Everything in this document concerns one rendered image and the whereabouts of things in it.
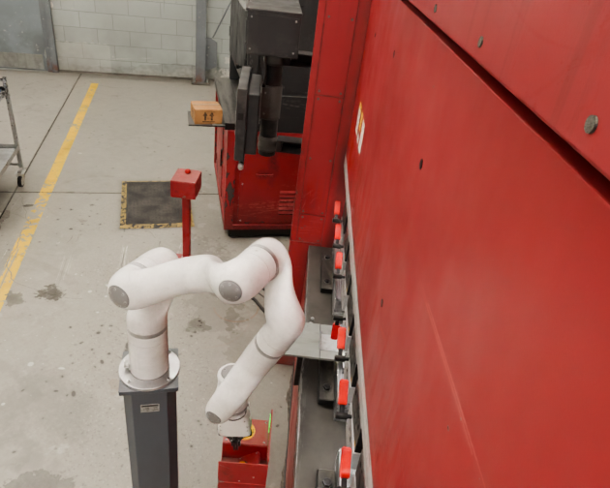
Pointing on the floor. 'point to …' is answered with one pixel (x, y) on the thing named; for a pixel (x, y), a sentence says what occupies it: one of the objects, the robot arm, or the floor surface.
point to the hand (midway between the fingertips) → (235, 442)
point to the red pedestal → (185, 187)
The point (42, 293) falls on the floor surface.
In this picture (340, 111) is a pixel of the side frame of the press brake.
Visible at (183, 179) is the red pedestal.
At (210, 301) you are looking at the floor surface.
